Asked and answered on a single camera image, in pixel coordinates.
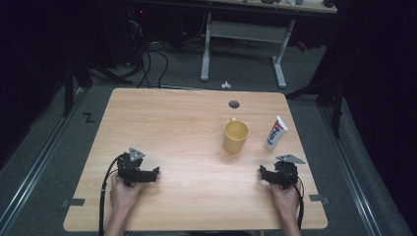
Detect person's right hand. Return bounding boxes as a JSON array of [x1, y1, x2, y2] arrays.
[[268, 183, 301, 213]]

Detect person's left hand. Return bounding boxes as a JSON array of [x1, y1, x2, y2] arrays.
[[109, 174, 144, 213]]

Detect white toothpaste tube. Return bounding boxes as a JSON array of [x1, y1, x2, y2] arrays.
[[264, 115, 289, 152]]

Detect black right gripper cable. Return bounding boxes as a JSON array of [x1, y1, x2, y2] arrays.
[[288, 170, 306, 230]]

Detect desk with white legs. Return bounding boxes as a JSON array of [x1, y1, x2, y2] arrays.
[[200, 0, 339, 89]]

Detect black metal stand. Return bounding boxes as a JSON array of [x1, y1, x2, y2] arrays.
[[61, 53, 94, 119], [284, 73, 346, 140]]

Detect grey tape strip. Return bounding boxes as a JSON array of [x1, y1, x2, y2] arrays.
[[61, 198, 87, 208], [309, 194, 330, 206]]

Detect metal floor rail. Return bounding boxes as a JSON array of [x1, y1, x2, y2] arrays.
[[0, 88, 89, 230], [318, 103, 384, 236]]

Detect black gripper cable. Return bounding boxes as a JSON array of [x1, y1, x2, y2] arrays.
[[288, 170, 306, 230], [98, 154, 123, 236]]

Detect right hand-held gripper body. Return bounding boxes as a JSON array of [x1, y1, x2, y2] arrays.
[[273, 153, 307, 191]]

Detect black floor cables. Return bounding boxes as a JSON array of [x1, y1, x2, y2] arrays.
[[129, 19, 170, 89]]

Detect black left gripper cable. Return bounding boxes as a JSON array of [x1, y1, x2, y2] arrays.
[[98, 154, 123, 236]]

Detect yellow cup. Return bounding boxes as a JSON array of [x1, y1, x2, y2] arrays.
[[222, 117, 250, 154]]

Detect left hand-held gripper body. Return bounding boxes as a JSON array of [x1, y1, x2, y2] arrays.
[[116, 147, 147, 189]]

